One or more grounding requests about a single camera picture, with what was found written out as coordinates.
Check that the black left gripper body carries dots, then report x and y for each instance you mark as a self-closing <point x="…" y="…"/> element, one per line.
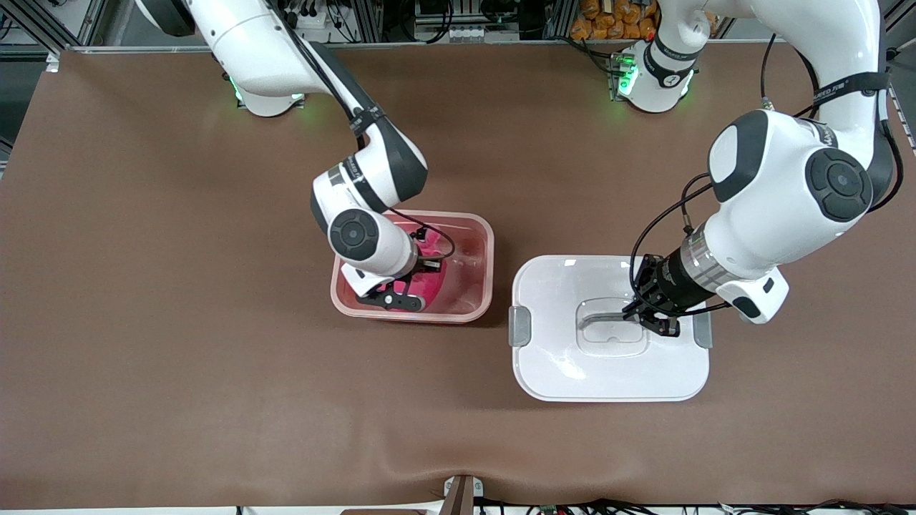
<point x="670" y="285"/>

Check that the pink plush toy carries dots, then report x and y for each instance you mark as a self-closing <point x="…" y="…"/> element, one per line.
<point x="429" y="286"/>

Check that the white box lid grey clips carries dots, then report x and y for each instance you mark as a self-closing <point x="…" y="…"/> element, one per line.
<point x="565" y="350"/>

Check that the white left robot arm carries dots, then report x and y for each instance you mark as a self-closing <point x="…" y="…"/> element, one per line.
<point x="773" y="193"/>

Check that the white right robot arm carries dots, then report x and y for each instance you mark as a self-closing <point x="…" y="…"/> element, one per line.
<point x="372" y="172"/>

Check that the pink plastic storage box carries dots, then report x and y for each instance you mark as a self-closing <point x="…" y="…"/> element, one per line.
<point x="472" y="272"/>

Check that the brown table mat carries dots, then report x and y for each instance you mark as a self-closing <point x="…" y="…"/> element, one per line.
<point x="215" y="357"/>

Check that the orange packaged goods pile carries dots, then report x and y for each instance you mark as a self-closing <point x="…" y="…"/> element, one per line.
<point x="594" y="28"/>

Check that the white power strip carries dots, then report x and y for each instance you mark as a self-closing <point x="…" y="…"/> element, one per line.
<point x="318" y="21"/>

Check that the aluminium table edge rail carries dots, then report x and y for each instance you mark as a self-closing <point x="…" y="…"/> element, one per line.
<point x="501" y="43"/>

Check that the aluminium frame strut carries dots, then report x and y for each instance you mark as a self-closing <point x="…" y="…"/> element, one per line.
<point x="36" y="21"/>

